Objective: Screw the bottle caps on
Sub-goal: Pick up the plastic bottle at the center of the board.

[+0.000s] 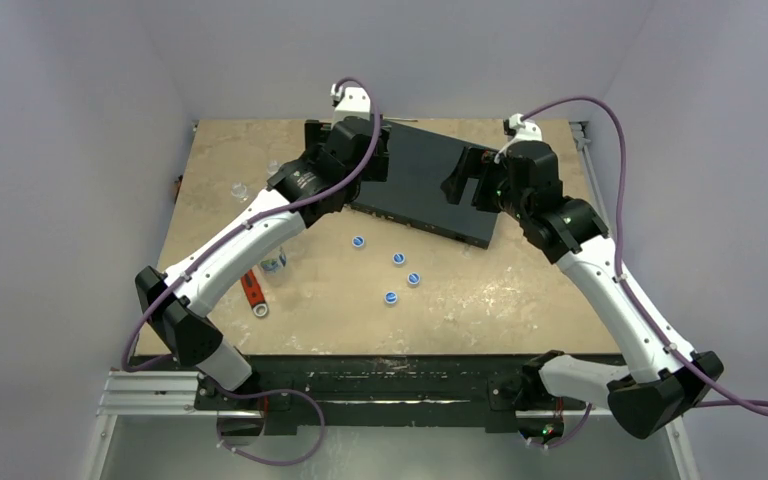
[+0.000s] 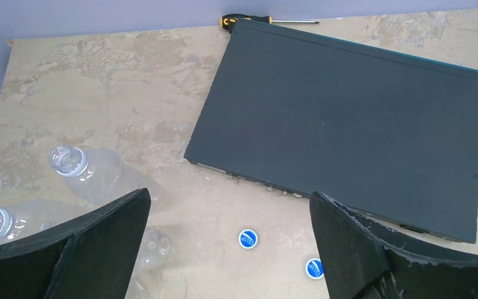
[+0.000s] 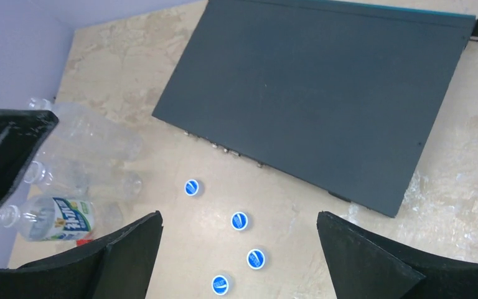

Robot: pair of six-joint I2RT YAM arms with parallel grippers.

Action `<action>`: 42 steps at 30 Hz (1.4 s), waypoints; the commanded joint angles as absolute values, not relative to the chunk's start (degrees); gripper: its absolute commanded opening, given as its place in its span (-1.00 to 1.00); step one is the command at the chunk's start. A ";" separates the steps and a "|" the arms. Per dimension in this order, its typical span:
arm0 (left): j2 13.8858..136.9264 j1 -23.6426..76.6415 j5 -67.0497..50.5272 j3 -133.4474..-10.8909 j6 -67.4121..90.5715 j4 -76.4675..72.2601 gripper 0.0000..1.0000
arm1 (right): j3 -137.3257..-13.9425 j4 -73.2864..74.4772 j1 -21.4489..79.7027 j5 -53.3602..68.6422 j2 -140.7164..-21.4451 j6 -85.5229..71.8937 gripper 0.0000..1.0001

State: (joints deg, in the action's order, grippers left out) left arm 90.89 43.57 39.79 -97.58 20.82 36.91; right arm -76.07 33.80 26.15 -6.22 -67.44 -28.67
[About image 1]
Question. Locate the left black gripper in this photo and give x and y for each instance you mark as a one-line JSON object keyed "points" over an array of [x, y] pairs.
{"points": [[375, 170]]}

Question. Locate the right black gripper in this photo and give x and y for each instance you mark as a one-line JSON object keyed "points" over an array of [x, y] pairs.
{"points": [[483, 175]]}

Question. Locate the clear plastic bottle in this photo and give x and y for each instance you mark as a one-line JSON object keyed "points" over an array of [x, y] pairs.
{"points": [[240, 192], [273, 267], [273, 167]]}

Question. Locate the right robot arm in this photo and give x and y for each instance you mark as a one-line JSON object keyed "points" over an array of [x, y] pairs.
{"points": [[662, 377]]}

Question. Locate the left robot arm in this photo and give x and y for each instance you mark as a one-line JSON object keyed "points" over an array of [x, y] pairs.
{"points": [[176, 302]]}

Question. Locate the black flat electronics box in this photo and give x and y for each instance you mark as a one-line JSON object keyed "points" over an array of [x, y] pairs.
{"points": [[419, 161]]}

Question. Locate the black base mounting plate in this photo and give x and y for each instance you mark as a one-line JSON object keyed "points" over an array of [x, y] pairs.
{"points": [[497, 393]]}

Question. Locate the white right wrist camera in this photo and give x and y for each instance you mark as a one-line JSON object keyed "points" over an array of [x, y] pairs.
{"points": [[519, 128]]}

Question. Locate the red handled adjustable wrench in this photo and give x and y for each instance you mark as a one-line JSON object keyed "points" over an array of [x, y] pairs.
{"points": [[254, 295]]}

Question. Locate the aluminium frame rail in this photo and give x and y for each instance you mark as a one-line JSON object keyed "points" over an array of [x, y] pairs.
{"points": [[148, 393]]}

